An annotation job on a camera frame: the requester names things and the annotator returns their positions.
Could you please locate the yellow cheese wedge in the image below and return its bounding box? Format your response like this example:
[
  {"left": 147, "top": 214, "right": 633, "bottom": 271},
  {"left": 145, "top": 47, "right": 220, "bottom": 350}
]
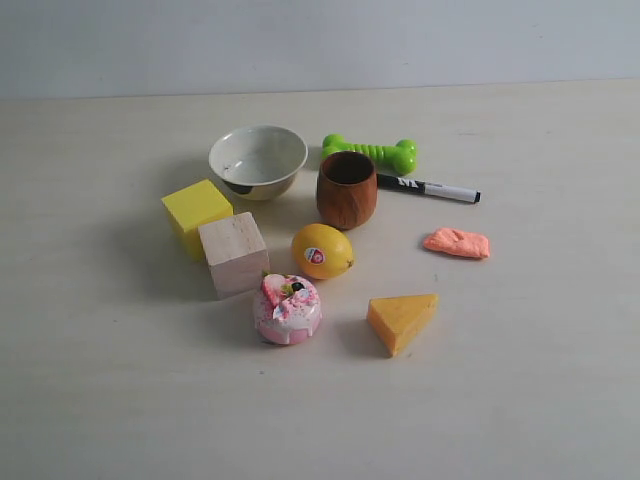
[{"left": 367, "top": 294, "right": 439, "bottom": 357}]

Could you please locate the light wooden cube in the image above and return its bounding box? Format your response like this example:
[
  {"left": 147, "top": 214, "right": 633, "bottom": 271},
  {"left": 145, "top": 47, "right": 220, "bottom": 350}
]
[{"left": 198, "top": 212, "right": 270, "bottom": 299}]

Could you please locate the orange crumpled cloth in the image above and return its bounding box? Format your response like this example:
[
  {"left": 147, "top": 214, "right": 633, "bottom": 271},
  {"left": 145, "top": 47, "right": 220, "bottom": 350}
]
[{"left": 423, "top": 227, "right": 490, "bottom": 260}]

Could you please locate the yellow lemon with sticker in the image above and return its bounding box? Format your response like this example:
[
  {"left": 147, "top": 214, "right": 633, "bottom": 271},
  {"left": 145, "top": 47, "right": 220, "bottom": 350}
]
[{"left": 291, "top": 223, "right": 355, "bottom": 280}]

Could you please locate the green toy bone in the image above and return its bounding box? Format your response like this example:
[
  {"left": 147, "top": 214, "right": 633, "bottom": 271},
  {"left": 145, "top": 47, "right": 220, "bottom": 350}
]
[{"left": 322, "top": 134, "right": 417, "bottom": 176}]

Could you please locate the yellow foam cube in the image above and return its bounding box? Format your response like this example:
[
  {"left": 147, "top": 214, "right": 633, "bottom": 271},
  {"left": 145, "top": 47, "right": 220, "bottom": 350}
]
[{"left": 161, "top": 179, "right": 234, "bottom": 261}]

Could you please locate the pink toy cake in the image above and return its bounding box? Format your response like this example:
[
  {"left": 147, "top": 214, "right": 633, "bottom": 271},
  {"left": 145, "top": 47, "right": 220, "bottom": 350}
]
[{"left": 253, "top": 273, "right": 322, "bottom": 346}]

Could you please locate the brown wooden cup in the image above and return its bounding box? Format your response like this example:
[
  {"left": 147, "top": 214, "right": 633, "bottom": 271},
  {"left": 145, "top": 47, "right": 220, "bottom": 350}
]
[{"left": 316, "top": 151, "right": 378, "bottom": 230}]

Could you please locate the black and white marker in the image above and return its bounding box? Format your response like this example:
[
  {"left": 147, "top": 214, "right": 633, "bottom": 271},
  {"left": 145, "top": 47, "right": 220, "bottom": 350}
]
[{"left": 377, "top": 173, "right": 481, "bottom": 204}]

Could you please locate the metal bowl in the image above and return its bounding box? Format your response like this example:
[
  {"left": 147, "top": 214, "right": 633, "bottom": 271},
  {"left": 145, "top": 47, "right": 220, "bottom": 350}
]
[{"left": 209, "top": 125, "right": 308, "bottom": 201}]

